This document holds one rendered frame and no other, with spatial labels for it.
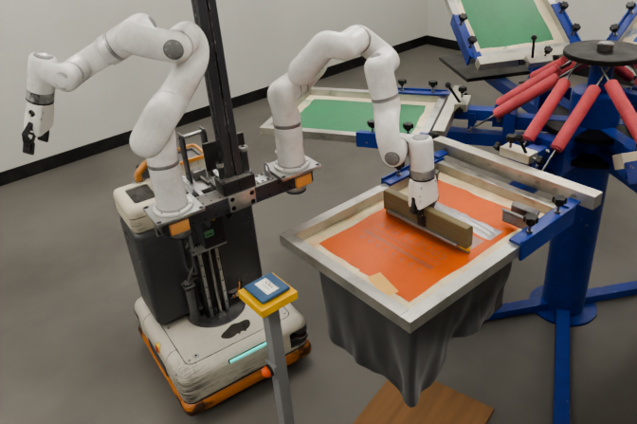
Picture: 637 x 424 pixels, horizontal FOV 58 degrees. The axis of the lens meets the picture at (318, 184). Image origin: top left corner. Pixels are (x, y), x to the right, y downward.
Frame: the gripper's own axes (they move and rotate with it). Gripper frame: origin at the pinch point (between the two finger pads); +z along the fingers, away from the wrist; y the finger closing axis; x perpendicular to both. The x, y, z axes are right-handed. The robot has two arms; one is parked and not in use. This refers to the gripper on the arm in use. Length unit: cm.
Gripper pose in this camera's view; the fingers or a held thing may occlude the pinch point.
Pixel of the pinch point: (425, 217)
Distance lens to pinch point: 191.8
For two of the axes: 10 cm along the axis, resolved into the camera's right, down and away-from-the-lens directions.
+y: -7.7, 3.7, -5.3
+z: 1.3, 8.9, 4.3
